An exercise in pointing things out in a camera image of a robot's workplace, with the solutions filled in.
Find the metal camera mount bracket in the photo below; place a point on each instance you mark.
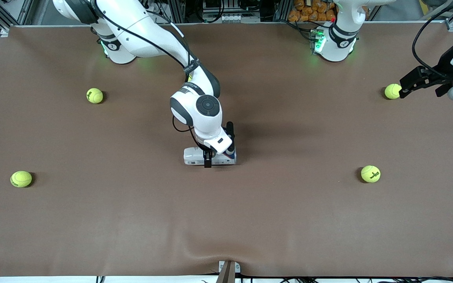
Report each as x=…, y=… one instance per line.
x=228, y=275

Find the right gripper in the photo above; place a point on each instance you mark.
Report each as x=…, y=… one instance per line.
x=231, y=138

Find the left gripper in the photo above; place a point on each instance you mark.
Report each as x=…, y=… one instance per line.
x=445, y=65

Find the brown table mat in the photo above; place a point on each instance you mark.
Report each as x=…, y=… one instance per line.
x=226, y=216

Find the white blue tennis ball can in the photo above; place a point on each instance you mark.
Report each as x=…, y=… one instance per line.
x=193, y=156

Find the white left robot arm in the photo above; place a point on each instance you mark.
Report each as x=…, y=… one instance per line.
x=334, y=49

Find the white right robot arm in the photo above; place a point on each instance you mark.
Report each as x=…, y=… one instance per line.
x=144, y=27

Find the orange bagged items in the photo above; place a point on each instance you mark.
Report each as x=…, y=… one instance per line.
x=313, y=11

